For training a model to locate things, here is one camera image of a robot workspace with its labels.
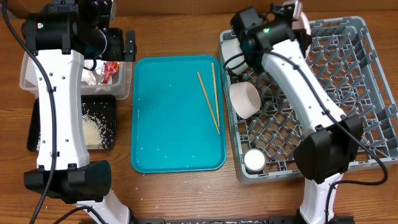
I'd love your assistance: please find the large pink plate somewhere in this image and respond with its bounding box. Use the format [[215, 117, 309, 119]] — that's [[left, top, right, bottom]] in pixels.
[[292, 12, 312, 58]]

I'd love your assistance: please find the grey bowl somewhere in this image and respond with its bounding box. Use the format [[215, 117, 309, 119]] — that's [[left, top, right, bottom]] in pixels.
[[221, 39, 249, 75]]

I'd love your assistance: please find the wooden chopstick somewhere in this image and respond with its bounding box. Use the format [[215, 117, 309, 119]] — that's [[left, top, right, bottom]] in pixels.
[[211, 62, 220, 128], [197, 72, 220, 135]]

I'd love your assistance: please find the white cup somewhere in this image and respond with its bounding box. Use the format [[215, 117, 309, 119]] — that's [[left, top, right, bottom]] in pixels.
[[243, 148, 267, 174]]

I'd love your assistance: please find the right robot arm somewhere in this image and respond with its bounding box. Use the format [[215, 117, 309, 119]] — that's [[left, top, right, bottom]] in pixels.
[[230, 1, 363, 223]]

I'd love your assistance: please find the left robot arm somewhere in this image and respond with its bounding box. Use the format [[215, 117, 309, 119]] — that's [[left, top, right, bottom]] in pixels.
[[21, 1, 136, 223]]

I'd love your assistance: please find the grey dishwasher rack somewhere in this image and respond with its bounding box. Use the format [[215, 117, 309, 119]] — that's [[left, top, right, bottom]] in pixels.
[[221, 16, 397, 184]]

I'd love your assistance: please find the red snack wrapper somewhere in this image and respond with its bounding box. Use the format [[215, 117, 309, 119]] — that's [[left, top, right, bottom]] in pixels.
[[100, 61, 120, 84]]

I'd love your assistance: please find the crumpled white tissue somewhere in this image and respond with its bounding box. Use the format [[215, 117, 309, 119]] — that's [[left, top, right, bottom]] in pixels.
[[81, 60, 105, 85]]

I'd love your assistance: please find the clear plastic bin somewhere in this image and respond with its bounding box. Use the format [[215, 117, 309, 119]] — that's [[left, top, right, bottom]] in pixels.
[[19, 53, 132, 100]]

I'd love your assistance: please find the black tray bin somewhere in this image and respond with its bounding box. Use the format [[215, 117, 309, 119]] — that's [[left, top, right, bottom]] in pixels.
[[27, 95, 117, 152]]

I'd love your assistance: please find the rice pile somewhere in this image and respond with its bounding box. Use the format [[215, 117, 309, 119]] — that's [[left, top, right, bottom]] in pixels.
[[37, 105, 114, 150]]

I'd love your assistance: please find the teal plastic tray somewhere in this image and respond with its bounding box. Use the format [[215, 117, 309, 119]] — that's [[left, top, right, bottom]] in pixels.
[[131, 55, 226, 174]]

